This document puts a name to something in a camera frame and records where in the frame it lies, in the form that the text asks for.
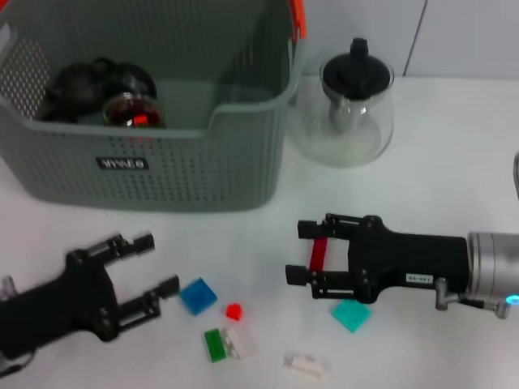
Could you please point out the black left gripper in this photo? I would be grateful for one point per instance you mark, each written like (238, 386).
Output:
(69, 300)

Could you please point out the blue square brick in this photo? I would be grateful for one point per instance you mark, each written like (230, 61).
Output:
(198, 296)

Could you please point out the teal square brick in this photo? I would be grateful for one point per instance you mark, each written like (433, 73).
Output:
(352, 317)

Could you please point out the dark red long brick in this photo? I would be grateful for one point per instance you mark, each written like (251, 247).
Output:
(318, 253)

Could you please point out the dark clay teapot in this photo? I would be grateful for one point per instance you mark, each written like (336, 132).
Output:
(75, 87)

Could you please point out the glass teacup black holder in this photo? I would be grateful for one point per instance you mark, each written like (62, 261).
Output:
(142, 81)
(115, 111)

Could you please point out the green two-stud brick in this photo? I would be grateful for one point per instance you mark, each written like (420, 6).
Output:
(215, 344)

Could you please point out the small red brick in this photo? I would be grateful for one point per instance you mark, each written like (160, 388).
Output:
(234, 312)

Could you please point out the bright red curved brick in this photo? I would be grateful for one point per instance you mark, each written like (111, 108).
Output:
(140, 120)

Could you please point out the grey-green perforated storage bin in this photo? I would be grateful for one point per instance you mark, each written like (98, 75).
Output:
(182, 174)

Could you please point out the white two-stud brick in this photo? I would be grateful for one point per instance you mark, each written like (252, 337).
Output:
(241, 342)
(306, 364)

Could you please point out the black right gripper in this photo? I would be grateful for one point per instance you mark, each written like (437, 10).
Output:
(409, 259)

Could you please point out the glass teapot black lid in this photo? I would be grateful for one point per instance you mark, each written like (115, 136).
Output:
(357, 73)

